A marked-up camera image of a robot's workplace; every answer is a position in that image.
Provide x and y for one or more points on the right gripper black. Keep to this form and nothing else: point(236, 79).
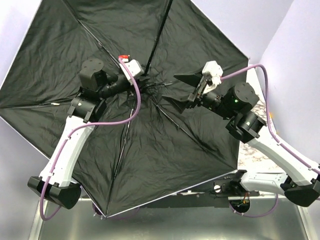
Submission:
point(195, 92)

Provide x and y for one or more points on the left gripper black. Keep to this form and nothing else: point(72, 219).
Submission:
point(124, 83)

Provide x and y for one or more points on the lilac umbrella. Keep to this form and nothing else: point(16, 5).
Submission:
point(160, 151)

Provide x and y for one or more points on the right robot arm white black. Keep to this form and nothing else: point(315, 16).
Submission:
point(300, 180)

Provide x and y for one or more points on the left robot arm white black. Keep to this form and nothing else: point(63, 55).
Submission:
point(54, 183)

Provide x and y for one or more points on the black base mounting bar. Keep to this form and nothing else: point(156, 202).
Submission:
point(217, 193)

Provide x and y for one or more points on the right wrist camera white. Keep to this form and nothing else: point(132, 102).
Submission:
point(212, 72)

